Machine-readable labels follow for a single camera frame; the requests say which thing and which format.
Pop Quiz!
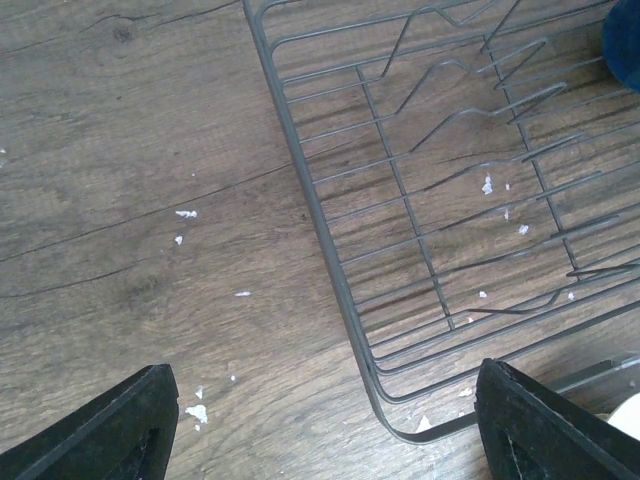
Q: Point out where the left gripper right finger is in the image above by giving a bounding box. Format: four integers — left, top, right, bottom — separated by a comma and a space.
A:
475, 359, 639, 479

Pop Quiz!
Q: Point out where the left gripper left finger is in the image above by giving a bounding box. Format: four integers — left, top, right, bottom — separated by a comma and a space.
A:
1, 364, 179, 479

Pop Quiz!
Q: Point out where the white ceramic bowl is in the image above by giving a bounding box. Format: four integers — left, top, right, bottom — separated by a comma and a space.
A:
607, 393, 640, 440

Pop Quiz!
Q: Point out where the dark wire dish rack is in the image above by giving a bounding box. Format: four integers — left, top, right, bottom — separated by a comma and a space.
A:
243, 1, 639, 445

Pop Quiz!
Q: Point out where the blue enamel mug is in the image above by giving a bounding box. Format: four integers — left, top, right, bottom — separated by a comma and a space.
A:
602, 0, 639, 93

